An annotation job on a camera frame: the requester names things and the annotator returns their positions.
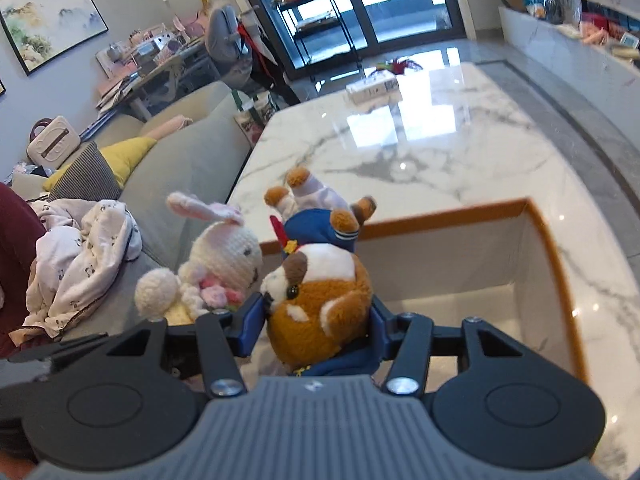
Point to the white flat box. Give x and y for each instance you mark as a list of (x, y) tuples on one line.
[(370, 89)]

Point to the landscape painting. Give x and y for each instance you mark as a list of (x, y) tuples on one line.
[(41, 30)]

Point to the cream handbag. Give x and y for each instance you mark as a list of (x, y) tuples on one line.
[(51, 141)]

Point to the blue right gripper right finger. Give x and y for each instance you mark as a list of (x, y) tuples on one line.
[(384, 331)]

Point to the white crochet bunny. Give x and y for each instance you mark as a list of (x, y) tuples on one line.
[(223, 265)]

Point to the grey office chair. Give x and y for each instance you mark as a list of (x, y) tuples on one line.
[(225, 46)]

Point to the brown hamster plush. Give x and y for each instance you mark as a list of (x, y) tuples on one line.
[(319, 298)]

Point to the floral white blanket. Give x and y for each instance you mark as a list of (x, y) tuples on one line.
[(78, 258)]

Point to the black shelf cart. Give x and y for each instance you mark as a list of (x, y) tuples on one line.
[(317, 29)]

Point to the yellow cushion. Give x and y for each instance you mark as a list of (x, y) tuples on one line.
[(122, 158)]

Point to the white tv console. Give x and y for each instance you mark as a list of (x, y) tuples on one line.
[(607, 83)]

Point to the grey sofa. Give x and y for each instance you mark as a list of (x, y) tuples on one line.
[(204, 159)]

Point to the cluttered desk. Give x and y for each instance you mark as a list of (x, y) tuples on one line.
[(159, 71)]

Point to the grey striped cushion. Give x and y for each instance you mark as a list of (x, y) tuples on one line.
[(88, 177)]

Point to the person in purple robe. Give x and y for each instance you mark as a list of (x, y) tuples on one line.
[(20, 228)]

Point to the orange cardboard storage box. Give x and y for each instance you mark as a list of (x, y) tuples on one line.
[(495, 261)]

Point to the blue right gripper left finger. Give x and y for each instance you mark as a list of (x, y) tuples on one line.
[(246, 325)]

